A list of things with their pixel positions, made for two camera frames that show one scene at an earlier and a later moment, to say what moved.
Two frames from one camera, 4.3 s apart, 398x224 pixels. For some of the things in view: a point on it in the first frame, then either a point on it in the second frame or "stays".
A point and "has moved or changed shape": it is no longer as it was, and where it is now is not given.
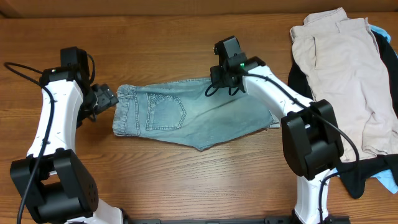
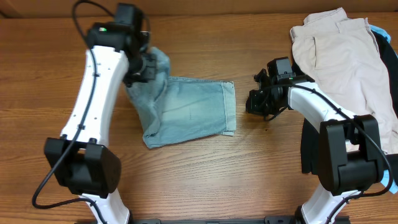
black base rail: x=328 y=219 stays
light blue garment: x=387 y=177 stays
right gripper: x=216 y=72 → x=254 y=107
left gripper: x=106 y=98 → x=151 y=73
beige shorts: x=342 y=63 stays
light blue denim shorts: x=180 y=111 has moved or changed shape
